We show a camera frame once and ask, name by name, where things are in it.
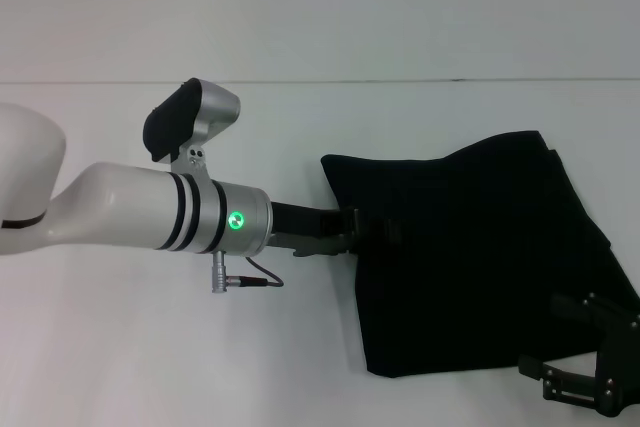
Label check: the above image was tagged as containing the black shirt with FREE print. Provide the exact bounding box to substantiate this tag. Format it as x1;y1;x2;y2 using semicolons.
319;130;640;380

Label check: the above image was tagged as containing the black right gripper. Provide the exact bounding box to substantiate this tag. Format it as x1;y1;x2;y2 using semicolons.
517;291;640;419

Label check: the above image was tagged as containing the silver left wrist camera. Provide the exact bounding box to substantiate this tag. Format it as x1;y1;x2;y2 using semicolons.
142;77;243;165

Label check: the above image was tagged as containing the silver camera bracket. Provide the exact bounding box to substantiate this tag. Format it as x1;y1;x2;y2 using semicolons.
170;143;211;179

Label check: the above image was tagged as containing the dark red thin cable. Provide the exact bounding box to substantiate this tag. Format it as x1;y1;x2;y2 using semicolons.
209;252;286;295

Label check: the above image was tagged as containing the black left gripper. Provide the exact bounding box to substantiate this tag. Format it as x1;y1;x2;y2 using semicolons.
269;200;404;254

